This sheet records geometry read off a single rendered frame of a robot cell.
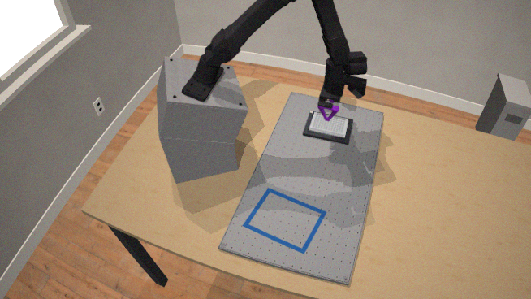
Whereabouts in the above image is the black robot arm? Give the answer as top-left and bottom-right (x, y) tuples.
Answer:
(182, 0), (367, 102)

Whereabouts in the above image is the white well plate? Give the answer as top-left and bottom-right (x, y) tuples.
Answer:
(309, 112), (348, 138)

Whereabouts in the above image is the blue tape outline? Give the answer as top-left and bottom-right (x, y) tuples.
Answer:
(243, 188), (326, 254)

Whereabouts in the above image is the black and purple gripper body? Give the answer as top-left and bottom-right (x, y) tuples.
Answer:
(317, 75), (343, 109)

